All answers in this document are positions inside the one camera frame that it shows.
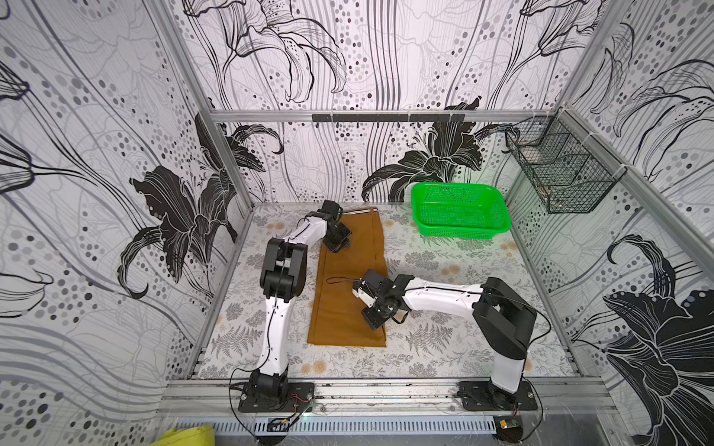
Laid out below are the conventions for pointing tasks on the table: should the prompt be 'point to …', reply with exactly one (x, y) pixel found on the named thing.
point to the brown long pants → (337, 316)
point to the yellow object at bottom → (198, 435)
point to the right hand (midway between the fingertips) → (371, 316)
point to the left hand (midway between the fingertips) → (350, 242)
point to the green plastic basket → (459, 210)
